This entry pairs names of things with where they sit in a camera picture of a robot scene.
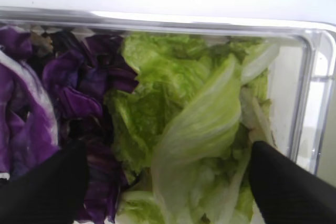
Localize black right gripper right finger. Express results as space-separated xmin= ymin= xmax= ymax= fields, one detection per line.
xmin=249 ymin=141 xmax=335 ymax=223

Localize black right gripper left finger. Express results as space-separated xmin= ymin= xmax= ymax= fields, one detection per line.
xmin=1 ymin=142 xmax=89 ymax=223

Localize green lettuce pile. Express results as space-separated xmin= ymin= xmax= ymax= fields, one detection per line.
xmin=105 ymin=33 xmax=280 ymax=223

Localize purple cabbage leaves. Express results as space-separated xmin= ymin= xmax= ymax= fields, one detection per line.
xmin=1 ymin=27 xmax=136 ymax=223

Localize clear plastic salad container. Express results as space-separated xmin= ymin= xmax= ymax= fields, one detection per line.
xmin=1 ymin=7 xmax=335 ymax=174

